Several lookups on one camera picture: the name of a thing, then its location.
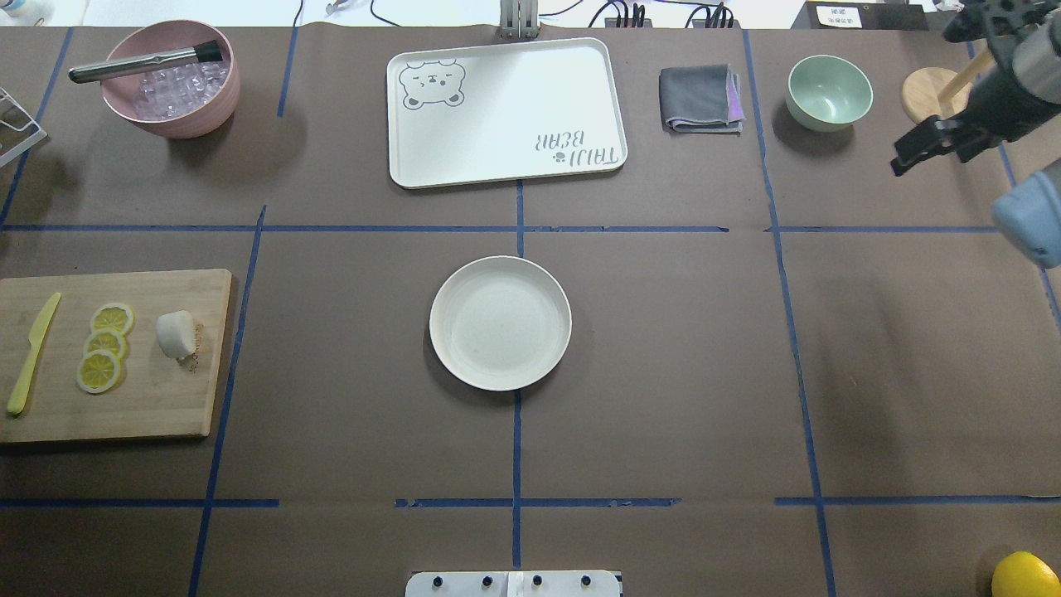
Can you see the black box device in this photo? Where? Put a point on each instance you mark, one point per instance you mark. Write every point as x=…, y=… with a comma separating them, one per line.
x=861, y=15

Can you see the yellow plastic knife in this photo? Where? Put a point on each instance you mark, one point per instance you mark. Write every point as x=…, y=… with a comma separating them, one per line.
x=39, y=329

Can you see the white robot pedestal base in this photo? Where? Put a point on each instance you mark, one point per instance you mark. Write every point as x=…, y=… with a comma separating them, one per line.
x=516, y=583

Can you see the clear ice cubes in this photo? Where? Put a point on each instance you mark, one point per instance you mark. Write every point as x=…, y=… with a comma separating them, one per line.
x=172, y=92

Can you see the lemon slice bottom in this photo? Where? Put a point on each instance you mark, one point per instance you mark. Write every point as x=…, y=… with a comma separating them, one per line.
x=98, y=372

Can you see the aluminium frame post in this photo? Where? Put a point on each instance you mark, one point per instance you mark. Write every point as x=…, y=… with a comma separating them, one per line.
x=519, y=19

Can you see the folded grey cloth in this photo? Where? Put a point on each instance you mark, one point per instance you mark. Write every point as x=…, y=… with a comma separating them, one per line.
x=701, y=99

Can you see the black power strip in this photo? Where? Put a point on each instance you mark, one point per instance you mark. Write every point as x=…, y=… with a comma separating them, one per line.
x=665, y=15

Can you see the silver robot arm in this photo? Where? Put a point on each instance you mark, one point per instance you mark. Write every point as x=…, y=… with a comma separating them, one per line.
x=1029, y=215

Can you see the wooden cutting board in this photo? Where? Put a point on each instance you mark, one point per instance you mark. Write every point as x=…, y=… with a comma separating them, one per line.
x=157, y=397

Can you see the wooden mug stand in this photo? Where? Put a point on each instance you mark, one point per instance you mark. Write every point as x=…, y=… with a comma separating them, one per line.
x=941, y=91

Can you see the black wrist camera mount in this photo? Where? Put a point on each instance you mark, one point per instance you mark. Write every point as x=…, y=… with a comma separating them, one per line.
x=990, y=19

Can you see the lemon slice top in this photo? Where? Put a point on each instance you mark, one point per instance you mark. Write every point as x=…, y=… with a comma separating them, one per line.
x=116, y=317

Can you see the white bear tray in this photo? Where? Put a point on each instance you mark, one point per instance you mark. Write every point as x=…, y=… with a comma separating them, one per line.
x=503, y=112

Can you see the lemon slice middle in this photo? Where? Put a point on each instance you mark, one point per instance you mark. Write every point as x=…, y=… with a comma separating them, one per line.
x=108, y=340

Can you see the white wire cup rack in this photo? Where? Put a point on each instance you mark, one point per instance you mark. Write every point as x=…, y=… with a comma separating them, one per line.
x=19, y=130

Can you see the mint green bowl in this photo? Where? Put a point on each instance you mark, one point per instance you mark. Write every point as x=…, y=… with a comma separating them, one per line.
x=827, y=94

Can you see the yellow lemon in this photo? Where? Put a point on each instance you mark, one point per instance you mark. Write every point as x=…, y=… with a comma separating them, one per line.
x=1024, y=574

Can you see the cream round plate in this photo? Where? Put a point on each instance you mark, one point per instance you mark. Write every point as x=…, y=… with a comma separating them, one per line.
x=500, y=323

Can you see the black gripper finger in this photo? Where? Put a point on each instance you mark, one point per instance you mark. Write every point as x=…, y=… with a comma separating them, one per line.
x=935, y=136

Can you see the pink bowl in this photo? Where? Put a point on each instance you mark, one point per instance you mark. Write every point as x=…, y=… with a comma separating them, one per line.
x=119, y=94

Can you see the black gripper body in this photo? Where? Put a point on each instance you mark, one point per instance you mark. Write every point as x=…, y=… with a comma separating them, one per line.
x=1005, y=103

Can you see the lemon slice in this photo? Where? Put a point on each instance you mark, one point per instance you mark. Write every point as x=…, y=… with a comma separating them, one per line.
x=98, y=372
x=116, y=317
x=108, y=340

